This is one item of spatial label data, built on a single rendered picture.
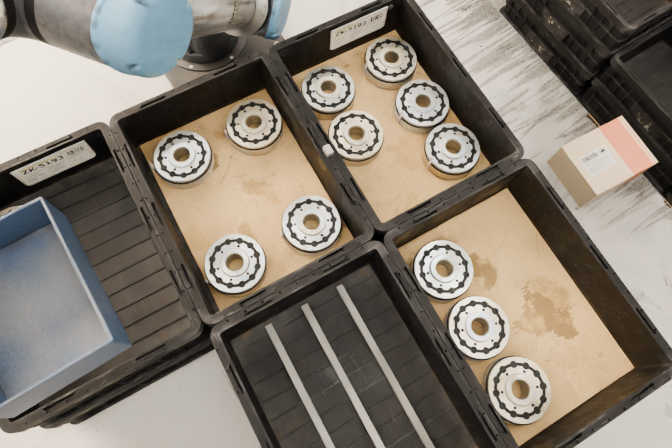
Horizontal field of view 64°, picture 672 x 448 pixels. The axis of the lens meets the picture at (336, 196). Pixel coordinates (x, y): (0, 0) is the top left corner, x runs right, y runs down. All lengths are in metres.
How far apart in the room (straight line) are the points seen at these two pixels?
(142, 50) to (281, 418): 0.59
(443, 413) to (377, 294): 0.22
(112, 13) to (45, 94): 0.71
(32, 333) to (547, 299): 0.79
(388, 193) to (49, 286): 0.57
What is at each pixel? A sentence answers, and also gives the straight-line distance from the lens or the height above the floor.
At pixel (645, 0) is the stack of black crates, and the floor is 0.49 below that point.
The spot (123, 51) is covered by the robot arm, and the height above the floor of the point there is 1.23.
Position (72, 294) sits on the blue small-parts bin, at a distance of 0.76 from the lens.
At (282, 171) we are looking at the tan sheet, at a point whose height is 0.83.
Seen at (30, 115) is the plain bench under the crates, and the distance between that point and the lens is 1.34.
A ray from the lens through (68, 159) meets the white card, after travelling 1.04.
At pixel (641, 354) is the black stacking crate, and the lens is 1.03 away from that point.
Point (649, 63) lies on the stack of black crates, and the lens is 1.97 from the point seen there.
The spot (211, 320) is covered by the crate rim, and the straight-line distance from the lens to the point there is 0.85.
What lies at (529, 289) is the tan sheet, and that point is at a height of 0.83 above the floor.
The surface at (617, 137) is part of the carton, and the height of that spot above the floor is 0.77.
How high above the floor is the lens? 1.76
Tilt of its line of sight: 69 degrees down
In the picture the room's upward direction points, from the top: 7 degrees clockwise
